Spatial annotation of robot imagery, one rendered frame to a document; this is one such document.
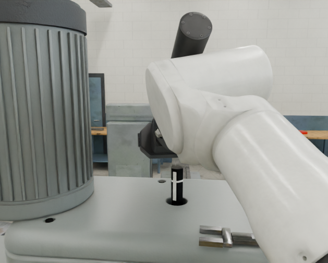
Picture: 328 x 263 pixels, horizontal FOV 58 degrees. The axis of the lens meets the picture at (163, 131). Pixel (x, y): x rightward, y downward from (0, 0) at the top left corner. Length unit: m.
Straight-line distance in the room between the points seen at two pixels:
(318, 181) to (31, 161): 0.38
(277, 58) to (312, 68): 0.79
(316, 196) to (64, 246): 0.34
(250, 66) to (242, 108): 0.09
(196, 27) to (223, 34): 6.75
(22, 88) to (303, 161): 0.37
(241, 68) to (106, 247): 0.28
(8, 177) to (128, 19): 6.85
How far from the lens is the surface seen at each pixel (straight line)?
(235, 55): 0.31
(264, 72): 0.31
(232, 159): 0.21
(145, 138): 0.47
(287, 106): 7.34
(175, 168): 0.49
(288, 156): 0.20
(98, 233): 0.44
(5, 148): 0.47
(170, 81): 0.26
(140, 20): 7.18
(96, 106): 7.31
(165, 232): 0.43
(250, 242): 0.41
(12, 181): 0.48
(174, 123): 0.24
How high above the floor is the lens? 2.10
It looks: 11 degrees down
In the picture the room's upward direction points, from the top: straight up
